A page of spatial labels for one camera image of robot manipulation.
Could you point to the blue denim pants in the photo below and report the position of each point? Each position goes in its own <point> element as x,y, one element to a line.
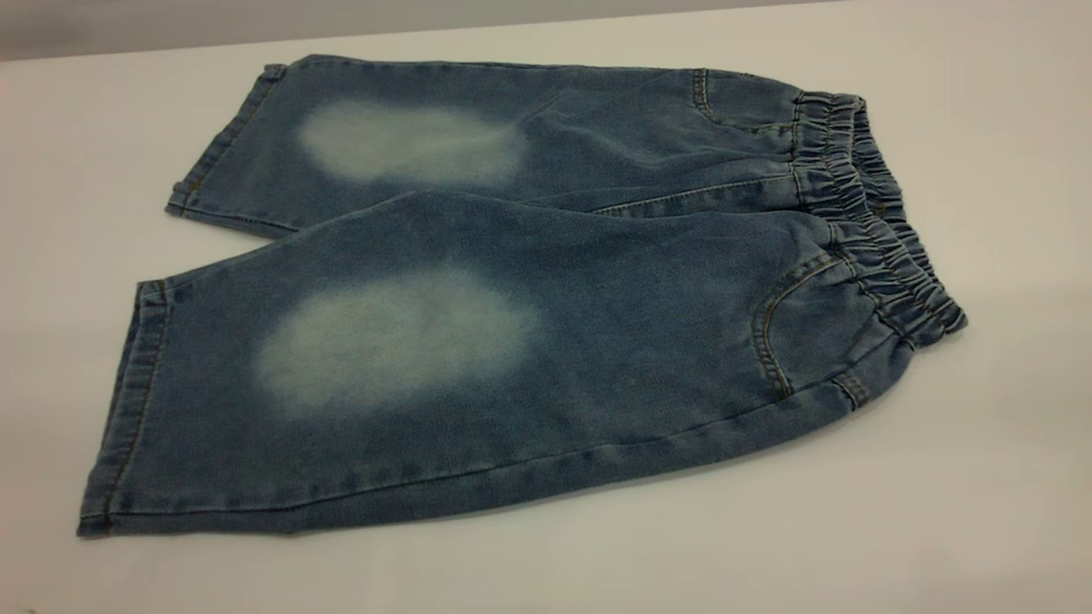
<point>597,298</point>

